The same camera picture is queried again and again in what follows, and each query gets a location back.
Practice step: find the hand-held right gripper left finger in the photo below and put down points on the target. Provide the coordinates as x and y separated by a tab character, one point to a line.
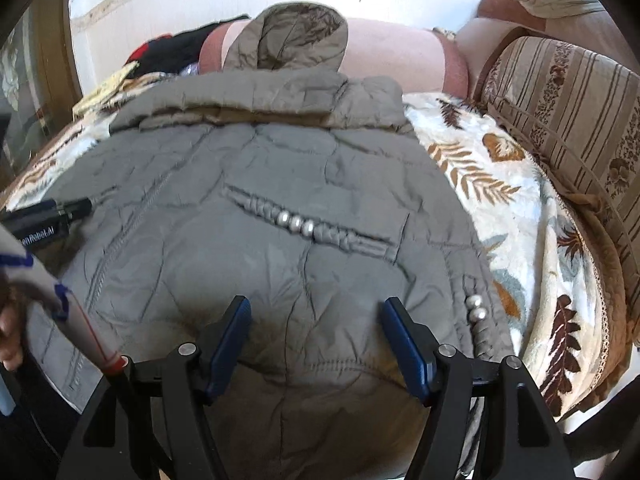
231	342

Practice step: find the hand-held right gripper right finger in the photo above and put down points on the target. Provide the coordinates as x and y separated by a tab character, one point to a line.
406	347

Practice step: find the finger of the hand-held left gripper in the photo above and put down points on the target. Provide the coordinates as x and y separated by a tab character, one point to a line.
75	207

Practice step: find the grey quilted hooded jacket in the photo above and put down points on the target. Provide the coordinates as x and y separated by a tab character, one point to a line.
300	185

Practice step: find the person's left hand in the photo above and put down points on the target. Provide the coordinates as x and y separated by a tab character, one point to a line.
9	335

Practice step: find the pale yellow cloth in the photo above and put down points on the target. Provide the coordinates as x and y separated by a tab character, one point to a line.
107	87

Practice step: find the wooden stained glass door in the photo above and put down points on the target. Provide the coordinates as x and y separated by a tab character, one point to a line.
45	60

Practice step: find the red cloth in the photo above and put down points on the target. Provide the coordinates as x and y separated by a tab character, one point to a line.
137	54

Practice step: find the purple plastic wrapper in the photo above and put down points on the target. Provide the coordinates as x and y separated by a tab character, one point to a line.
190	70

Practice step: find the black clothing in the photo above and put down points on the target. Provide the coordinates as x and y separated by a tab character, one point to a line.
185	45

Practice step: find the cream leaf print blanket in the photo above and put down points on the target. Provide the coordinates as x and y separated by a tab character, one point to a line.
500	175

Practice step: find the striped floral sofa cushion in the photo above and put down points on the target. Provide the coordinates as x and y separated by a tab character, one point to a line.
565	105

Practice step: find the pink bolster cushion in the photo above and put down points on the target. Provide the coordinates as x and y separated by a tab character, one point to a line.
390	50

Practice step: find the pink brown sofa cushion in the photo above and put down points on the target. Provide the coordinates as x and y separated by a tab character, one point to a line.
500	10

